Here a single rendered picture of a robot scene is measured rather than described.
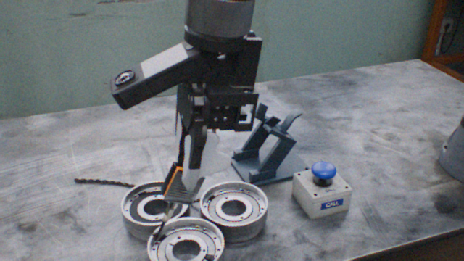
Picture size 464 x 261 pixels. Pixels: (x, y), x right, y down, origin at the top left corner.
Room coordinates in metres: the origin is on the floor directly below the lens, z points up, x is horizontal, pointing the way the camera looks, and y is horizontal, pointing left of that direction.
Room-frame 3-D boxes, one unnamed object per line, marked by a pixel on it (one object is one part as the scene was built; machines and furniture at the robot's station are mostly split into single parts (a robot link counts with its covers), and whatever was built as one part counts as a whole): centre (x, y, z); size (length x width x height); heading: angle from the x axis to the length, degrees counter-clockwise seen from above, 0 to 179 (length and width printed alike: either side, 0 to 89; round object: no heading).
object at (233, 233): (0.53, 0.00, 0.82); 0.10 x 0.10 x 0.04
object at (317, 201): (0.58, -0.15, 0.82); 0.08 x 0.07 x 0.05; 110
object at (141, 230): (0.53, 0.12, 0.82); 0.10 x 0.10 x 0.04
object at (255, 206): (0.53, 0.00, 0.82); 0.08 x 0.08 x 0.02
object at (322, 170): (0.58, -0.14, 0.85); 0.04 x 0.04 x 0.05
